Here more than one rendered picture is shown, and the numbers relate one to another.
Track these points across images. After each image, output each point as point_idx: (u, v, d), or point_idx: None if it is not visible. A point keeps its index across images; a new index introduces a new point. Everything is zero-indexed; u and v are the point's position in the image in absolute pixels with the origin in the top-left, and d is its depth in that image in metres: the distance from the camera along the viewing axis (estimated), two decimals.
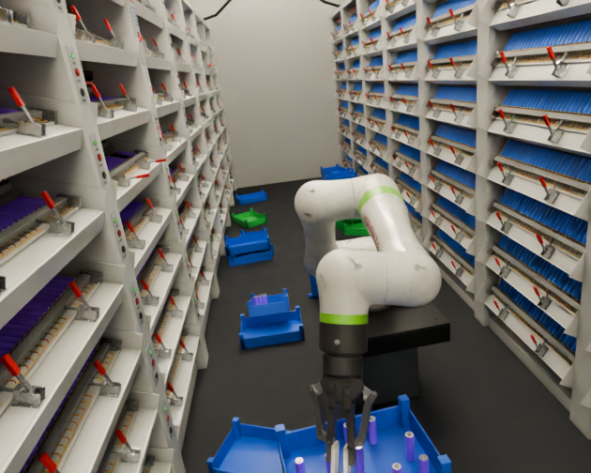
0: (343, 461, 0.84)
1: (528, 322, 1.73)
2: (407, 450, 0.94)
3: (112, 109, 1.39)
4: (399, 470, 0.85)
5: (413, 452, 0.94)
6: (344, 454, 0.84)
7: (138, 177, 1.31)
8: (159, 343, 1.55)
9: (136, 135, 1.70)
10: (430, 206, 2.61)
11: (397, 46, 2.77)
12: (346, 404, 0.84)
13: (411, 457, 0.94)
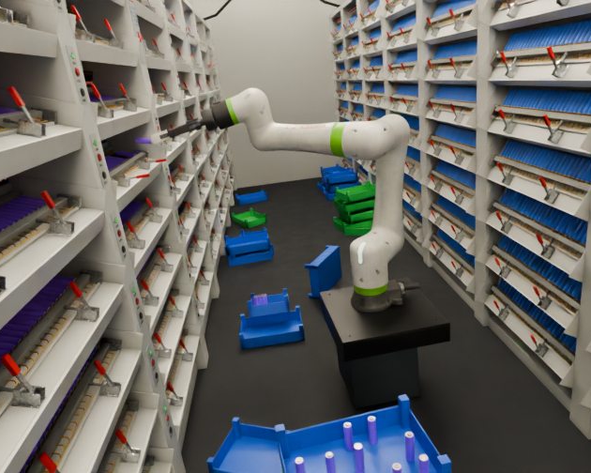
0: None
1: (528, 322, 1.73)
2: (407, 450, 0.94)
3: (112, 109, 1.39)
4: (399, 470, 0.85)
5: (413, 452, 0.94)
6: None
7: (138, 177, 1.31)
8: (159, 343, 1.55)
9: (136, 135, 1.70)
10: (430, 206, 2.61)
11: (397, 46, 2.77)
12: None
13: (411, 457, 0.94)
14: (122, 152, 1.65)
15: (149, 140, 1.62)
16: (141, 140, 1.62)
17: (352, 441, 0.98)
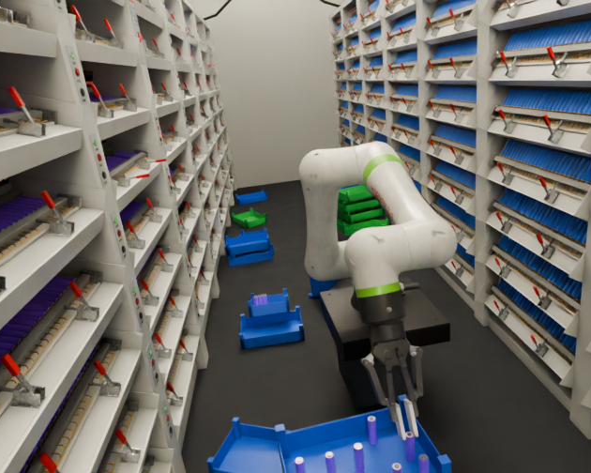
0: (411, 414, 0.93)
1: (528, 322, 1.73)
2: (407, 450, 0.94)
3: (112, 109, 1.39)
4: (399, 470, 0.85)
5: (413, 452, 0.94)
6: (411, 408, 0.93)
7: (138, 177, 1.31)
8: (159, 343, 1.55)
9: (136, 135, 1.70)
10: (430, 206, 2.61)
11: (397, 46, 2.77)
12: (401, 364, 0.94)
13: (411, 457, 0.94)
14: (122, 152, 1.65)
15: (128, 156, 1.63)
16: None
17: (120, 156, 1.63)
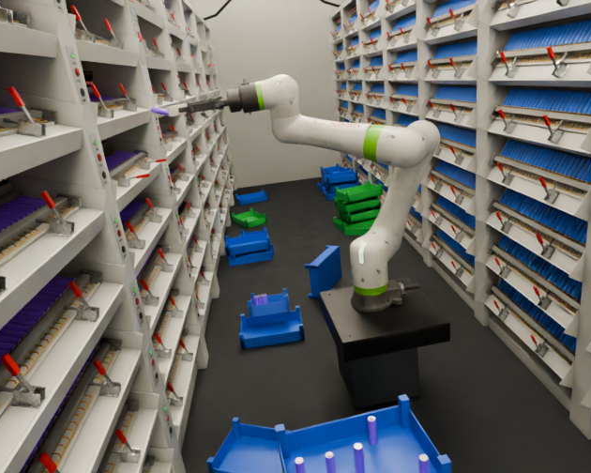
0: None
1: (528, 322, 1.73)
2: None
3: (112, 109, 1.39)
4: None
5: None
6: None
7: (138, 177, 1.31)
8: (159, 343, 1.55)
9: (136, 135, 1.70)
10: (430, 206, 2.61)
11: (397, 46, 2.77)
12: None
13: None
14: (122, 152, 1.65)
15: (128, 156, 1.63)
16: None
17: (120, 156, 1.63)
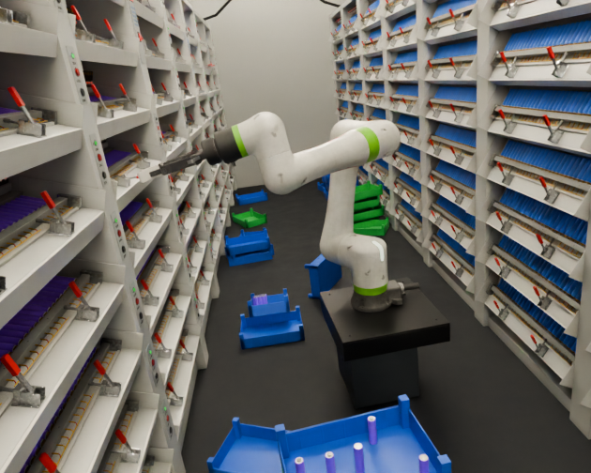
0: (152, 168, 1.29)
1: (528, 322, 1.73)
2: None
3: (112, 109, 1.39)
4: None
5: None
6: (156, 166, 1.29)
7: (138, 177, 1.31)
8: (159, 343, 1.55)
9: (136, 135, 1.70)
10: (430, 206, 2.61)
11: (397, 46, 2.77)
12: (185, 155, 1.29)
13: None
14: (117, 151, 1.65)
15: (123, 155, 1.63)
16: None
17: (115, 155, 1.62)
